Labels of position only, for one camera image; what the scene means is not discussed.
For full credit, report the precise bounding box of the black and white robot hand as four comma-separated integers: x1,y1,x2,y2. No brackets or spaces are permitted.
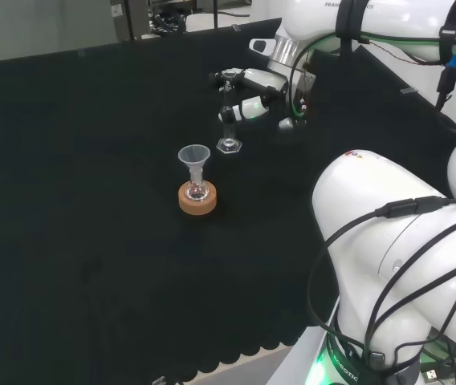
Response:
207,67,317,134

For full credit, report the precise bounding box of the clear glass graduated cylinder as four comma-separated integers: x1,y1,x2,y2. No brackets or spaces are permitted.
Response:
215,68,243,156

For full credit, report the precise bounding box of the clear plastic funnel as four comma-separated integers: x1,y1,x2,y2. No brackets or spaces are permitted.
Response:
177,144,212,181

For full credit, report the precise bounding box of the clear round-bottom flask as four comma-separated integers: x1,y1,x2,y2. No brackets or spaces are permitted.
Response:
185,168,210,203

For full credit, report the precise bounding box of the grey equipment cabinet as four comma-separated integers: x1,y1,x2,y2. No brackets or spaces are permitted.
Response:
109,0,151,42

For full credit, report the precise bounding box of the black bench cloth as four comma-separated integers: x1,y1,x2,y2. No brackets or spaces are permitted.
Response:
0,17,456,383

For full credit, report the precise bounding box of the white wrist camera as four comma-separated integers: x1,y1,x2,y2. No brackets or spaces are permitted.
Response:
248,38,276,58

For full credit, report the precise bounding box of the cork ring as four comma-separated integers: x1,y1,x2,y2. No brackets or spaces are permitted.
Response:
177,180,218,217

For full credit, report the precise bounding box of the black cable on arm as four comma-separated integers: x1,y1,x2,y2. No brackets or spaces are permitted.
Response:
307,195,456,385

